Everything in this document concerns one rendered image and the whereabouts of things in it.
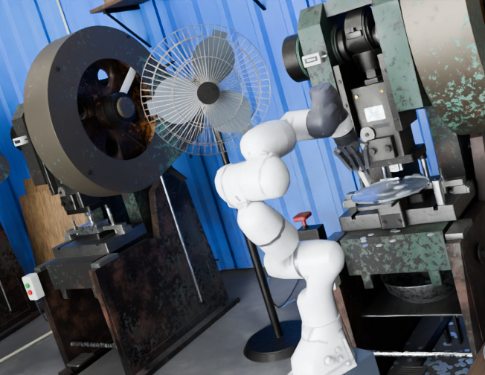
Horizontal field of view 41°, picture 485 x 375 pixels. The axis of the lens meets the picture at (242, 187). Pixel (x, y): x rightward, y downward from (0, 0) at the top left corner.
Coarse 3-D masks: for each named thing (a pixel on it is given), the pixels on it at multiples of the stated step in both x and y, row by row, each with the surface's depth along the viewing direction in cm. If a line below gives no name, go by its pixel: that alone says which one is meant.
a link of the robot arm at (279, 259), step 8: (288, 224) 175; (288, 232) 175; (296, 232) 178; (280, 240) 173; (288, 240) 175; (296, 240) 177; (264, 248) 175; (272, 248) 174; (280, 248) 175; (288, 248) 176; (272, 256) 178; (280, 256) 177; (288, 256) 178; (264, 264) 193; (272, 264) 185; (280, 264) 182; (288, 264) 185; (272, 272) 191; (280, 272) 187; (288, 272) 187; (296, 272) 186
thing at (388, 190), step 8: (408, 176) 246; (416, 176) 243; (424, 176) 239; (376, 184) 251; (384, 184) 247; (392, 184) 241; (400, 184) 238; (408, 184) 237; (416, 184) 234; (424, 184) 231; (360, 192) 246; (368, 192) 242; (376, 192) 237; (384, 192) 234; (392, 192) 231; (400, 192) 229; (408, 192) 226; (416, 192) 224; (352, 200) 236; (360, 200) 234; (368, 200) 231; (376, 200) 228; (384, 200) 224
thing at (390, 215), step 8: (392, 200) 223; (400, 200) 231; (360, 208) 226; (368, 208) 224; (376, 208) 223; (384, 208) 235; (392, 208) 233; (400, 208) 231; (384, 216) 236; (392, 216) 234; (400, 216) 232; (384, 224) 236; (392, 224) 235; (400, 224) 233
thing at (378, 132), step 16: (368, 80) 237; (352, 96) 237; (368, 96) 234; (384, 96) 231; (368, 112) 236; (384, 112) 233; (368, 128) 237; (384, 128) 235; (384, 144) 234; (400, 144) 234
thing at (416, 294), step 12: (384, 276) 262; (396, 276) 268; (408, 276) 268; (420, 276) 268; (444, 276) 262; (396, 288) 245; (408, 288) 241; (420, 288) 239; (432, 288) 239; (444, 288) 239; (408, 300) 247; (420, 300) 244; (432, 300) 244
